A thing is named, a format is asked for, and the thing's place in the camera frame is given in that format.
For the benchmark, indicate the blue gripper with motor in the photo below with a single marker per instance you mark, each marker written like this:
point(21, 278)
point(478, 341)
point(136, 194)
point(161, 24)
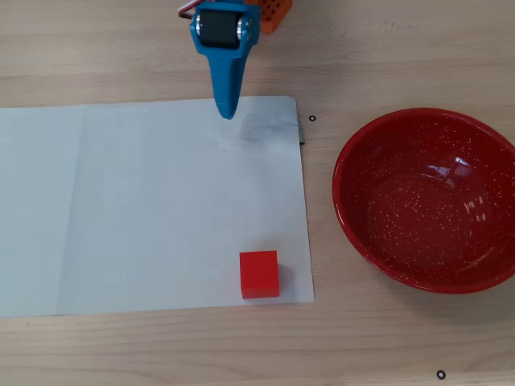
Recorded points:
point(220, 49)

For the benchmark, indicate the red cube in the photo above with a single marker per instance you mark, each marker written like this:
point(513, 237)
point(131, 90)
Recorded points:
point(259, 275)

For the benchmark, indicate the red speckled bowl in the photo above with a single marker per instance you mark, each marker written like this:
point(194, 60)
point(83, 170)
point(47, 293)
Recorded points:
point(422, 201)

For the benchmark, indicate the white paper sheet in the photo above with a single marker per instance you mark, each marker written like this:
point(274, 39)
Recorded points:
point(141, 209)

